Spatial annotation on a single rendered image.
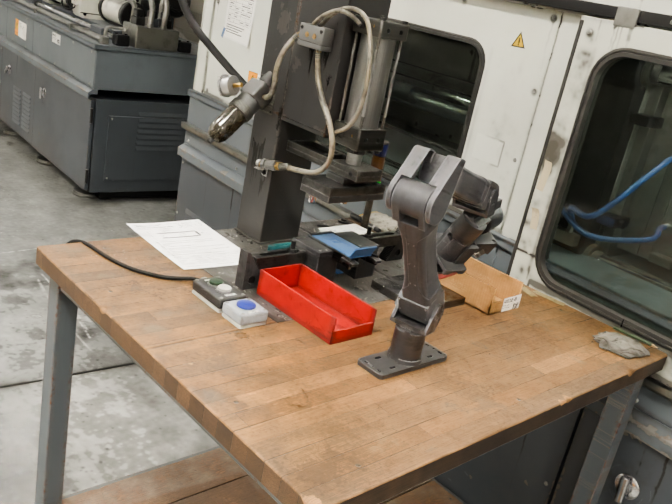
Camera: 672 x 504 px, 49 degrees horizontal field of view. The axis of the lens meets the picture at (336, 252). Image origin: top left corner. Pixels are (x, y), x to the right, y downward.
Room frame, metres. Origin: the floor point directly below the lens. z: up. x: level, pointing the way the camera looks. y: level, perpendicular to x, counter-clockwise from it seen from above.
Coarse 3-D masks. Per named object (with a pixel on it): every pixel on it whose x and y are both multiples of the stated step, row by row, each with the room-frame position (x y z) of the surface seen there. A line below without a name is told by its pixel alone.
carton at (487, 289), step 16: (464, 272) 1.73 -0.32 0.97; (480, 272) 1.83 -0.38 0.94; (496, 272) 1.79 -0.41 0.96; (464, 288) 1.71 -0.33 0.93; (480, 288) 1.68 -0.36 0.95; (496, 288) 1.79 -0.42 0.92; (512, 288) 1.75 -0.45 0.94; (480, 304) 1.68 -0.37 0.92; (496, 304) 1.67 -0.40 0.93; (512, 304) 1.73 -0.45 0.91
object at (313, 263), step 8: (304, 248) 1.65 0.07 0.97; (312, 256) 1.63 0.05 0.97; (328, 256) 1.64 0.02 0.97; (304, 264) 1.64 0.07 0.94; (312, 264) 1.62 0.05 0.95; (320, 264) 1.62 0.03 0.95; (328, 264) 1.64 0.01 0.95; (336, 264) 1.66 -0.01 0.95; (360, 264) 1.72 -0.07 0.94; (368, 264) 1.74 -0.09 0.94; (320, 272) 1.62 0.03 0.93; (328, 272) 1.64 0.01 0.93; (344, 272) 1.74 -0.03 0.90; (352, 272) 1.72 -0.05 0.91; (360, 272) 1.72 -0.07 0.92; (368, 272) 1.74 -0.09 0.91
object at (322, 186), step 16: (288, 144) 1.83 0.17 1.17; (304, 144) 1.86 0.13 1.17; (320, 144) 1.85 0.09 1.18; (320, 160) 1.74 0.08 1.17; (336, 160) 1.72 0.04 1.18; (352, 160) 1.70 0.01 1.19; (304, 176) 1.67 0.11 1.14; (320, 176) 1.70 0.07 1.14; (336, 176) 1.68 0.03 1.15; (352, 176) 1.66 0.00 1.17; (368, 176) 1.68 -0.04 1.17; (320, 192) 1.63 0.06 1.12; (336, 192) 1.62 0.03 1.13; (352, 192) 1.66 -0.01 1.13; (368, 192) 1.70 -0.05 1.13
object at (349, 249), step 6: (324, 234) 1.74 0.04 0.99; (330, 234) 1.75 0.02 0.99; (324, 240) 1.69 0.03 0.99; (342, 240) 1.72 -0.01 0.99; (336, 246) 1.67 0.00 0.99; (342, 246) 1.68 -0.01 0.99; (348, 246) 1.69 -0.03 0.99; (354, 246) 1.70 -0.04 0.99; (372, 246) 1.65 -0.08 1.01; (342, 252) 1.64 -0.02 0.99; (348, 252) 1.64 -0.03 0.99; (354, 252) 1.61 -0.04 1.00; (360, 252) 1.63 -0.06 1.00; (366, 252) 1.64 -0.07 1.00; (372, 252) 1.66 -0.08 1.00
